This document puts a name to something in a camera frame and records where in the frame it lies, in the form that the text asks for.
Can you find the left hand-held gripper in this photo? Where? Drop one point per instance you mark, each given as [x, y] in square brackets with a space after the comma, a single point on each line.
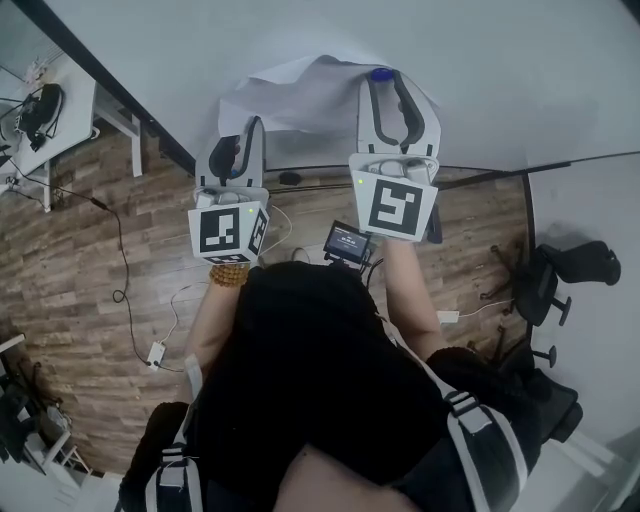
[225, 230]

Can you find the white desk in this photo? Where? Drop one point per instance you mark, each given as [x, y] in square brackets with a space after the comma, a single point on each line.
[65, 115]

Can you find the small black monitor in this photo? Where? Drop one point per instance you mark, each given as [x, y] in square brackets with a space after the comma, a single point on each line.
[347, 240]

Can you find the person's right forearm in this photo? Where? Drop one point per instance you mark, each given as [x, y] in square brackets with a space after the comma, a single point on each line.
[410, 300]

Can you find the black headset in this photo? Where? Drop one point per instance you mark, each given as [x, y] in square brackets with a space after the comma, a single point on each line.
[42, 112]

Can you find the person's left forearm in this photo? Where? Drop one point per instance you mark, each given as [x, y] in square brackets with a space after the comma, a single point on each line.
[215, 320]

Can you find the white paper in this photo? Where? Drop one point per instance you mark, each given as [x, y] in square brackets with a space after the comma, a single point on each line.
[300, 100]

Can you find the small black rectangular block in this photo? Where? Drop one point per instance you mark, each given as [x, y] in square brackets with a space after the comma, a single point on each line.
[290, 178]

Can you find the person's black top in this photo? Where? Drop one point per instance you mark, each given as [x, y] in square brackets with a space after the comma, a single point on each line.
[320, 375]

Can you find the white power adapter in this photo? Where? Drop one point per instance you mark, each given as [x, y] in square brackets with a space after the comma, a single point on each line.
[157, 356]
[448, 317]

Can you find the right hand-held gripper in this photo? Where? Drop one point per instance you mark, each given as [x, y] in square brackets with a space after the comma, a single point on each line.
[395, 205]

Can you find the white storage rack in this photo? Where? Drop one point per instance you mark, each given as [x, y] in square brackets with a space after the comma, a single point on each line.
[55, 450]

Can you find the blue round magnet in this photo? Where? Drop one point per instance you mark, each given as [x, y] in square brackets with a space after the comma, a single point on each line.
[381, 75]

